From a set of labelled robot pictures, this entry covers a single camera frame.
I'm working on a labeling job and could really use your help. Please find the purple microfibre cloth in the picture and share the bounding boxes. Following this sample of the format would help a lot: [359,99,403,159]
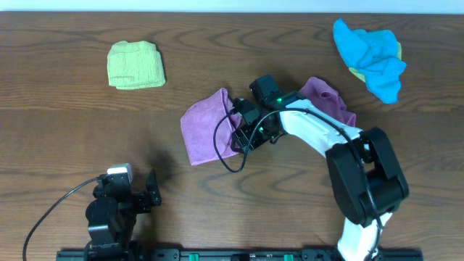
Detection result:
[180,77,357,166]

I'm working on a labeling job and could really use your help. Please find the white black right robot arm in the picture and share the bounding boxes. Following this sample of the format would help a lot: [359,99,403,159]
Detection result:
[231,75,409,260]

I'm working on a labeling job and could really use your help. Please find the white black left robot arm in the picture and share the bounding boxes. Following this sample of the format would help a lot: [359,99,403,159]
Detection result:
[83,171,162,261]

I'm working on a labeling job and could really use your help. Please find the yellow-green cloth under blue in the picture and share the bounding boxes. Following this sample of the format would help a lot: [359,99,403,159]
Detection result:
[349,42,402,82]

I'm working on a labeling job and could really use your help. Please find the folded green cloth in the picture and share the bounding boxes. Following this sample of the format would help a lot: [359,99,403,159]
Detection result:
[107,41,166,90]

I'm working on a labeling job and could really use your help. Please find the black left camera cable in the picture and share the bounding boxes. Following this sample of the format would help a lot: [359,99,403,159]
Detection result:
[22,175,102,261]

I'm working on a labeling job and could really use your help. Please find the black camera cable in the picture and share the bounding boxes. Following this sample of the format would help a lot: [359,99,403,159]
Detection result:
[22,175,102,261]
[212,107,384,251]

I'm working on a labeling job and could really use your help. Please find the black right camera cable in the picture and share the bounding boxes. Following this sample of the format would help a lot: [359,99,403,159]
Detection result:
[212,107,384,251]

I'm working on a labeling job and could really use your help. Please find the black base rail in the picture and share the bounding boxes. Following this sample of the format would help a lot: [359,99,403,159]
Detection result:
[56,248,424,261]

